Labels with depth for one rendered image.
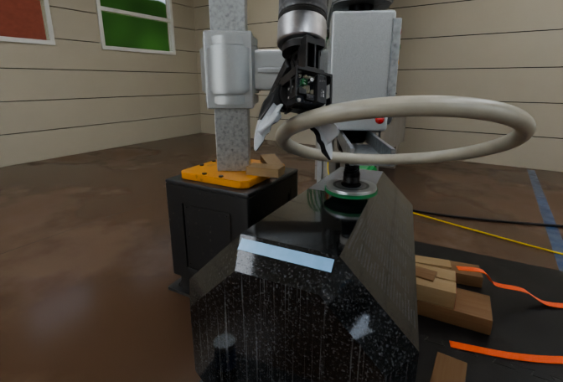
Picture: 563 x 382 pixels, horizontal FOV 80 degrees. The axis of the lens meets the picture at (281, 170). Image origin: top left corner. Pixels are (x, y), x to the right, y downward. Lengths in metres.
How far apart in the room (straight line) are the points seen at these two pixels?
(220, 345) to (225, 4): 1.60
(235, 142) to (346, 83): 0.91
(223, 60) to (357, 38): 0.83
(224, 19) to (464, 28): 4.87
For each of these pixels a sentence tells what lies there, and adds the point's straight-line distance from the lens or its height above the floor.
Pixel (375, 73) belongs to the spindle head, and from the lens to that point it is 1.29.
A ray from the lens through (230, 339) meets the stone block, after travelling 1.25.
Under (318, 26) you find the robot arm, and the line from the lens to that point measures 0.63.
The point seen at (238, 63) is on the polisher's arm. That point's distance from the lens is 1.88.
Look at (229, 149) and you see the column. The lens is 1.99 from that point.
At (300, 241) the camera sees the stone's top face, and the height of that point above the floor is 0.82.
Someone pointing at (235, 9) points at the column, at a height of 1.67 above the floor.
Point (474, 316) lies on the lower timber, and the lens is 2.17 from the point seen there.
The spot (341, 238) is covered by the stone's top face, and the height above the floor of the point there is 0.82.
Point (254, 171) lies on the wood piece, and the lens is 1.90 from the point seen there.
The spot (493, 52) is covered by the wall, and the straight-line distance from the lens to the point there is 6.28.
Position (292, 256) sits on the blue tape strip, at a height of 0.80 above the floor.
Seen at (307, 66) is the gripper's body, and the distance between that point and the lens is 0.58.
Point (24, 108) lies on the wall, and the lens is 6.86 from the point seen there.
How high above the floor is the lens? 1.30
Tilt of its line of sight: 15 degrees down
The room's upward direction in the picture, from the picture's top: straight up
